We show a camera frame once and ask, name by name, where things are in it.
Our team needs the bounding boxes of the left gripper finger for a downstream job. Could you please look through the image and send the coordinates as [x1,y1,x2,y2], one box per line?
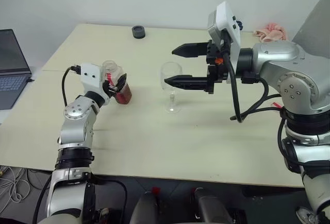
[115,73,128,93]

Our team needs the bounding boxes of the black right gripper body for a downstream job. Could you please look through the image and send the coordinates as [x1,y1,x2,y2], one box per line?
[205,39,229,96]

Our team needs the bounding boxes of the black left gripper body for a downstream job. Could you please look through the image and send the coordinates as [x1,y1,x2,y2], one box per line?
[103,79,120,98]

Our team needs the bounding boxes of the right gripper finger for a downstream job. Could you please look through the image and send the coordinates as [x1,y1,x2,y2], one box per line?
[163,74,208,92]
[171,41,209,58]

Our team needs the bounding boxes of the clear bottle with red label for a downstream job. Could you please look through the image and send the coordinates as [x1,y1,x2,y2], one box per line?
[102,59,133,105]

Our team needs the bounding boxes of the clear wine glass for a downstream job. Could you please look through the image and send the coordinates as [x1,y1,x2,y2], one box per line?
[160,61,185,114]

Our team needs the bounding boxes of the pink cloth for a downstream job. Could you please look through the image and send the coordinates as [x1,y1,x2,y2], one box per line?
[252,22,288,43]

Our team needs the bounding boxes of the grey laptop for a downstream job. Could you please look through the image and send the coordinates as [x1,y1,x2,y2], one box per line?
[0,29,34,111]

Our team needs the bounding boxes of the grey partition panel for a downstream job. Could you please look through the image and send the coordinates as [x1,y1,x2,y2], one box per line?
[290,0,330,51]

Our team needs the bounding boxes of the dark rounded shape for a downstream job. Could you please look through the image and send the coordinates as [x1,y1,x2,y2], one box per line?
[129,187,162,224]
[190,187,233,224]

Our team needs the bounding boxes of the grey sneaker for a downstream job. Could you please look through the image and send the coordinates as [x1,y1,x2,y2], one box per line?
[295,206,318,224]

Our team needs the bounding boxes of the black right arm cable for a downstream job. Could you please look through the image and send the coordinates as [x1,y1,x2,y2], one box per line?
[219,31,287,124]

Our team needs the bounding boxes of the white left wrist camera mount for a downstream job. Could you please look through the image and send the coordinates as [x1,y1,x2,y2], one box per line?
[80,63,110,106]

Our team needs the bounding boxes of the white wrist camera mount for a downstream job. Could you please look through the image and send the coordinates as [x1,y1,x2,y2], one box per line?
[207,1,242,84]
[80,63,110,106]

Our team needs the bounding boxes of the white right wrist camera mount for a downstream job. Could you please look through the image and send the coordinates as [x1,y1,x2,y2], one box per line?
[207,1,242,84]

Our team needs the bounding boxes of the black floor cable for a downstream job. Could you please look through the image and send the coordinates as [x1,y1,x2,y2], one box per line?
[26,168,54,191]

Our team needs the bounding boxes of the white floor cables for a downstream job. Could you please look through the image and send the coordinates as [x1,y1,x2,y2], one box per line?
[0,165,31,204]

